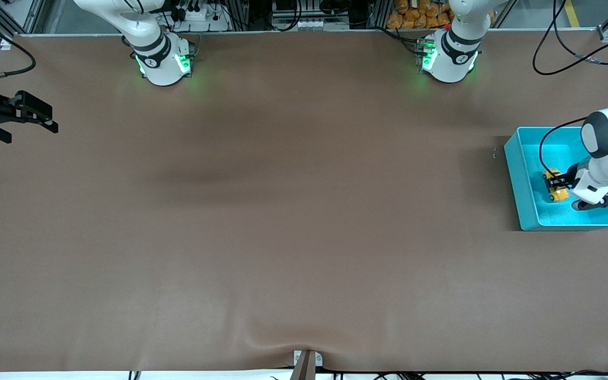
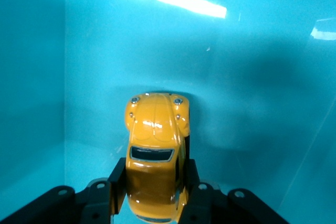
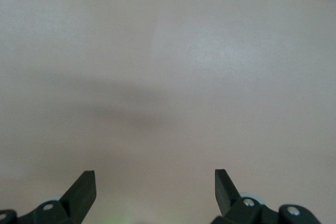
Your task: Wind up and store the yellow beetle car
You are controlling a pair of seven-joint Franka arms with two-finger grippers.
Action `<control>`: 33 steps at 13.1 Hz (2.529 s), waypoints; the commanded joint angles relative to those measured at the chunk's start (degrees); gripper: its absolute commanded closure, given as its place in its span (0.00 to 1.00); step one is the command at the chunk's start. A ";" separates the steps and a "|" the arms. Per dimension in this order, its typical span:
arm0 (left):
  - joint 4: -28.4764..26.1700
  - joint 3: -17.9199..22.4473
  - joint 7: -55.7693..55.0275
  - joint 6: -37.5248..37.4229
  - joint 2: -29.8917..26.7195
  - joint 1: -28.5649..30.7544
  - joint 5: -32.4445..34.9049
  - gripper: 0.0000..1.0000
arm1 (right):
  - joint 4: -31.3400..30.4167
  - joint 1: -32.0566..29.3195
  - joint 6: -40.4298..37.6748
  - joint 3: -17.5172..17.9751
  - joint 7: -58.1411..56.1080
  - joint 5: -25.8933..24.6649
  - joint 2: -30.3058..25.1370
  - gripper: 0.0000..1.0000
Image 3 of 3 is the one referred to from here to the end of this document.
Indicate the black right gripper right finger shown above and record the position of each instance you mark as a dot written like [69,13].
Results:
[227,197]

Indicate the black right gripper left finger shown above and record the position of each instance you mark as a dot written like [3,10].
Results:
[78,195]

